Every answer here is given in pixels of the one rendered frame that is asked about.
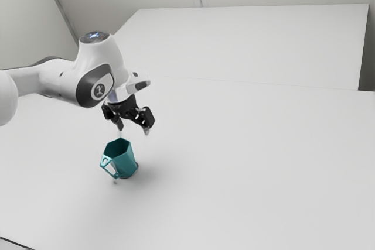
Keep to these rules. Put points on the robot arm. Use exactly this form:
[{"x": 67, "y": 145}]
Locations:
[{"x": 93, "y": 56}]

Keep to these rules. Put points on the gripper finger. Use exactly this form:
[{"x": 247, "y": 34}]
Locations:
[
  {"x": 119, "y": 125},
  {"x": 147, "y": 130}
]

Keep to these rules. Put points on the teal faceted mug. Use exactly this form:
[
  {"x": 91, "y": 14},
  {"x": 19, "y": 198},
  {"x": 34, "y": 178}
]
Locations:
[{"x": 123, "y": 157}]

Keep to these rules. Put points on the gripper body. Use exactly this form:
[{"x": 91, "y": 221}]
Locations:
[{"x": 124, "y": 109}]

